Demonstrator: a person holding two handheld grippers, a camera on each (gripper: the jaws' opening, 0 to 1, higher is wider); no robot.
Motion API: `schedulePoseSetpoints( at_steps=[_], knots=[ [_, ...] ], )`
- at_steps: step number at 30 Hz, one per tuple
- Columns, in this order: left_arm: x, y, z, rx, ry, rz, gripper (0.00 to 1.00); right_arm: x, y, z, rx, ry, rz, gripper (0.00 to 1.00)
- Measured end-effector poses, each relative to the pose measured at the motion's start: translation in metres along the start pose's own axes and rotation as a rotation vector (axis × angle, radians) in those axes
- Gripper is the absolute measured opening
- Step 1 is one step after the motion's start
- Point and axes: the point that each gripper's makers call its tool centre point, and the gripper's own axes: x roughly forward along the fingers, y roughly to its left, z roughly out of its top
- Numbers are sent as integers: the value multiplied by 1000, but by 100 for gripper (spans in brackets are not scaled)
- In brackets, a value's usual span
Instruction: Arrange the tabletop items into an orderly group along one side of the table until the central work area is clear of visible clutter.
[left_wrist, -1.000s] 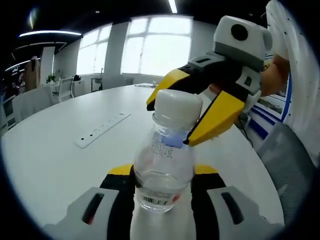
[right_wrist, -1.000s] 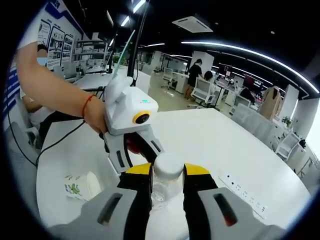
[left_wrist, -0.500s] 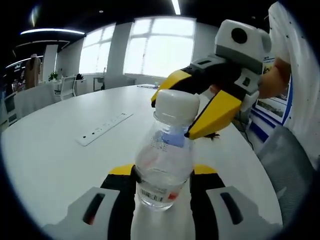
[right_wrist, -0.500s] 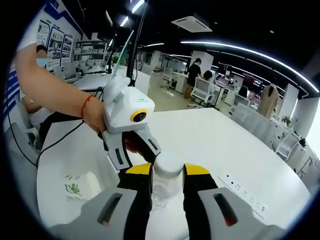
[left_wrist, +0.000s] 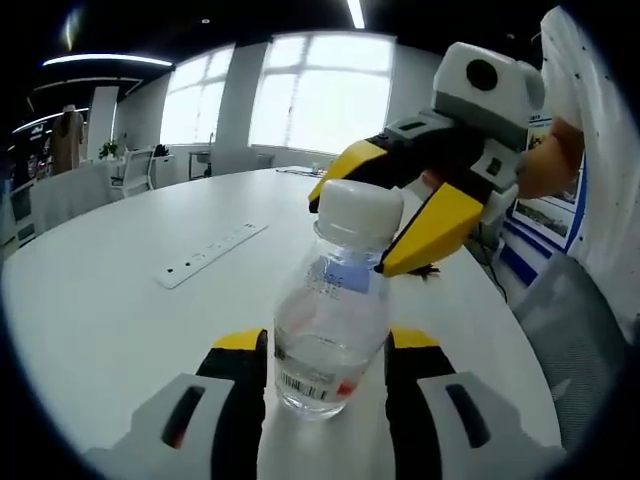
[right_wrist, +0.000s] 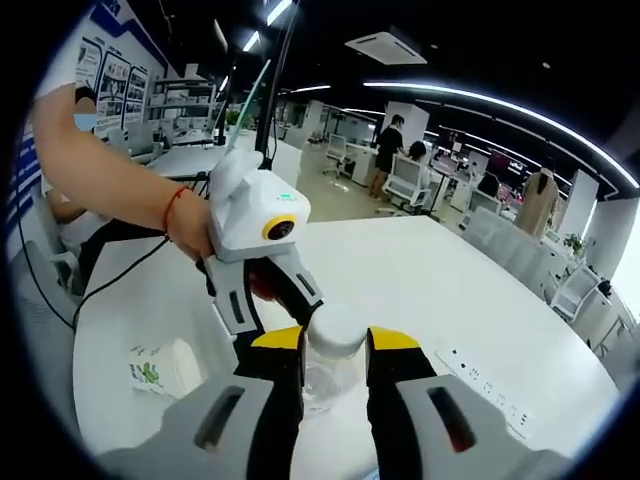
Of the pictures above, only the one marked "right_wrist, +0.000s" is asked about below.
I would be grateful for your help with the clear plastic bottle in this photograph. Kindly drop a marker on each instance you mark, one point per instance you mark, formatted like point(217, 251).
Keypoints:
point(335, 330)

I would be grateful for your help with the white table socket strip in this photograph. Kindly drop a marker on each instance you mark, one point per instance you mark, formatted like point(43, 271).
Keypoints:
point(480, 381)

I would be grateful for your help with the grey mesh chair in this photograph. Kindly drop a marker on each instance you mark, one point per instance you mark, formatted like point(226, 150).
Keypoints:
point(40, 340)

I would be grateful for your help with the person's left hand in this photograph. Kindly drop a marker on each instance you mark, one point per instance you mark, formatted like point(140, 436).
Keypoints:
point(197, 232)

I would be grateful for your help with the white table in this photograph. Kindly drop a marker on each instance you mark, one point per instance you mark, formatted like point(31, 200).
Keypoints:
point(425, 280)

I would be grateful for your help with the ceiling air vent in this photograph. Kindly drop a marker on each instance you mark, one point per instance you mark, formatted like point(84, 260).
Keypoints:
point(387, 49)

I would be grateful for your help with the wall poster board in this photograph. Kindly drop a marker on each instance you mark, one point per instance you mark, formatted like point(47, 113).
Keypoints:
point(112, 85)

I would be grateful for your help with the white office chair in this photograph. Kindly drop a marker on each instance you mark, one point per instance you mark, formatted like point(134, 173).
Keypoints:
point(405, 182)
point(580, 292)
point(336, 152)

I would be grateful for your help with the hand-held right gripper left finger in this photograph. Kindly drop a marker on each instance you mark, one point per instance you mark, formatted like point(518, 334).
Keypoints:
point(210, 440)

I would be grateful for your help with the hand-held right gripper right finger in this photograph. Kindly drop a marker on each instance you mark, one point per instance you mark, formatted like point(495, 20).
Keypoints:
point(415, 435)

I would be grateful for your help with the computer monitor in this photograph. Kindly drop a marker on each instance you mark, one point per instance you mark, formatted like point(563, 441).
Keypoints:
point(249, 105)

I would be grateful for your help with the green potted plant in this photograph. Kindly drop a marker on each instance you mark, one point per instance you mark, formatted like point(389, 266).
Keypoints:
point(575, 244)

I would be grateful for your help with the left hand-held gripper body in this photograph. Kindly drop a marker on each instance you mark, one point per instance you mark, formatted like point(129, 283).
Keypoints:
point(250, 210)

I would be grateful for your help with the black tripod pole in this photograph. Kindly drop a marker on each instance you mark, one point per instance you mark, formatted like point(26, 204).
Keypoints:
point(270, 100)

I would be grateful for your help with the white storage shelf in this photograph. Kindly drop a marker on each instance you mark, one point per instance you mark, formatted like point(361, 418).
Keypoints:
point(182, 110)

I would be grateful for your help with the white printed paper cup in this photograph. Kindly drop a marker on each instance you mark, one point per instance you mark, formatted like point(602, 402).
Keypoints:
point(160, 370)

